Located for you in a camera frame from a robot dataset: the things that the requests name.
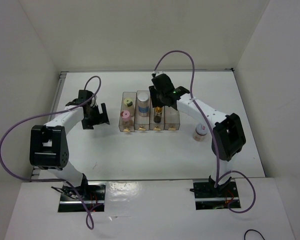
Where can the pink cap spice bottle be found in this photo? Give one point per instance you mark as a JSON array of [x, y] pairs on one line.
[[127, 121]]

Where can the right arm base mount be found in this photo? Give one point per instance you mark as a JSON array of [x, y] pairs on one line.
[[206, 197]]

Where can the red label spice jar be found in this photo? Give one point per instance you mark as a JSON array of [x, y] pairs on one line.
[[200, 132]]

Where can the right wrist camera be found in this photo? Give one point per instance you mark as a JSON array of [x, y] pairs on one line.
[[157, 73]]

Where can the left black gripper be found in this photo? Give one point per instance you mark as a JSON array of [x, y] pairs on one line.
[[101, 118]]

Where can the white blue cylindrical shaker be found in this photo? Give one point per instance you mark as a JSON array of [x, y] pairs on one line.
[[143, 103]]

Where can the black gold pepper grinder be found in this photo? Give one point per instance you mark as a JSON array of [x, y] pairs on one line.
[[158, 111]]

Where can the yellow cap spice bottle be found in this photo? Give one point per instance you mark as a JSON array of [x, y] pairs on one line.
[[128, 105]]

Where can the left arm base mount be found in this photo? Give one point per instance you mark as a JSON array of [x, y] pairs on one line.
[[94, 200]]

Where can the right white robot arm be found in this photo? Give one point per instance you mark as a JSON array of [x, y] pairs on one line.
[[228, 137]]

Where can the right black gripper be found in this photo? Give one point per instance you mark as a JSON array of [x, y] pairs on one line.
[[155, 102]]

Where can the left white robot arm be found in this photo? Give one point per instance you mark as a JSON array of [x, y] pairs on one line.
[[49, 146]]

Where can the clear organizer bin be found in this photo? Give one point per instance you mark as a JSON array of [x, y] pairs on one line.
[[121, 127], [171, 115], [156, 126], [141, 123]]

